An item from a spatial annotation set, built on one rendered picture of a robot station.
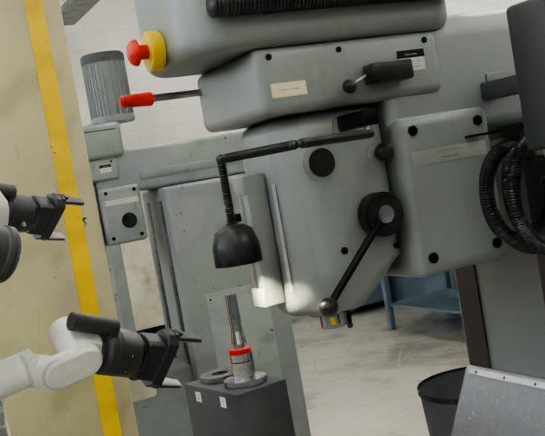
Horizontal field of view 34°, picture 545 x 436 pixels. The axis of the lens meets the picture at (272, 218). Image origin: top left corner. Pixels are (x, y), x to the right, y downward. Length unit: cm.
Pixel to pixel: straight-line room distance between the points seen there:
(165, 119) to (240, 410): 929
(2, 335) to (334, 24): 196
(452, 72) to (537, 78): 23
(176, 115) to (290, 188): 968
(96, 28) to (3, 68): 784
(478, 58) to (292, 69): 36
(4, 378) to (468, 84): 94
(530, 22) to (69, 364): 96
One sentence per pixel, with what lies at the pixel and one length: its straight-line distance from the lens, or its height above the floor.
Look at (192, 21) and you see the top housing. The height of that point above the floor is 178.
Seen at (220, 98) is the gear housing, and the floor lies 168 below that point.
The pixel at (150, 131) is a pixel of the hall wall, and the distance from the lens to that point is 1089.
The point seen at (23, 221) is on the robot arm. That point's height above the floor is 153.
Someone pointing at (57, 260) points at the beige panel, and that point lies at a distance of 308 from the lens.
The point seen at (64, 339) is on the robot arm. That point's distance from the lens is 168.
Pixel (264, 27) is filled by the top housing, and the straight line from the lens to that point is 132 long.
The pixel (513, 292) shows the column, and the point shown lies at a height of 126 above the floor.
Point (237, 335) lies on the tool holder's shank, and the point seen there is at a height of 123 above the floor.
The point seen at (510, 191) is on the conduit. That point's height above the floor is 146.
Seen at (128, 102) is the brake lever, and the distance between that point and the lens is 146.
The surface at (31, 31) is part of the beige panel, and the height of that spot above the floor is 214.
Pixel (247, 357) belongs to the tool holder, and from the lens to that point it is 183.
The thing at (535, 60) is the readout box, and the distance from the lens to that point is 131.
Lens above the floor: 155
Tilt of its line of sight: 3 degrees down
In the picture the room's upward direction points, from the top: 10 degrees counter-clockwise
